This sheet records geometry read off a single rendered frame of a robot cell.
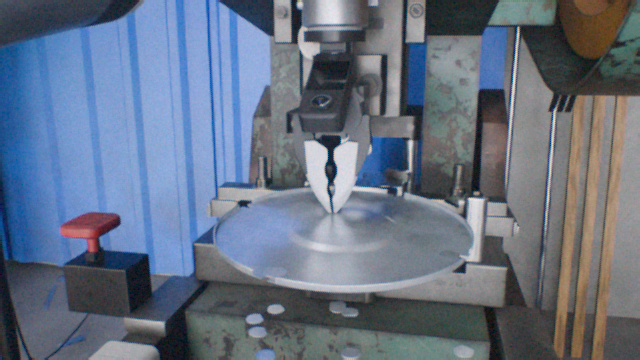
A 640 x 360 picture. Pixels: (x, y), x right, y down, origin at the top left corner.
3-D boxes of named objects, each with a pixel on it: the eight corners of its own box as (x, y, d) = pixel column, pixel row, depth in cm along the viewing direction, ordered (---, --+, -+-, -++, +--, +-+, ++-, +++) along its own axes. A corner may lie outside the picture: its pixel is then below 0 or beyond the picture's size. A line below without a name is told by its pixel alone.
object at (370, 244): (157, 246, 56) (156, 239, 56) (307, 179, 79) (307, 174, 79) (409, 328, 41) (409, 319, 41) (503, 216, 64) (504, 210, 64)
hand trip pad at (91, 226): (101, 283, 68) (94, 229, 67) (61, 279, 70) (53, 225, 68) (129, 263, 75) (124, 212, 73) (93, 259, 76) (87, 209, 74)
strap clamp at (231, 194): (302, 223, 86) (301, 161, 83) (206, 216, 89) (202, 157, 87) (310, 212, 92) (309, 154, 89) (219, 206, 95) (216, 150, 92)
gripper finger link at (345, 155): (363, 202, 68) (364, 131, 65) (357, 216, 62) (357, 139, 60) (339, 201, 68) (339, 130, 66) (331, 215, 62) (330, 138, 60)
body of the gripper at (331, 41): (371, 129, 67) (372, 31, 64) (362, 141, 59) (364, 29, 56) (312, 128, 68) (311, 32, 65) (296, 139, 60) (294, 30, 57)
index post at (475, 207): (483, 263, 70) (489, 194, 68) (460, 261, 71) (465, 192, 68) (481, 255, 73) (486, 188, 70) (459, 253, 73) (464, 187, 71)
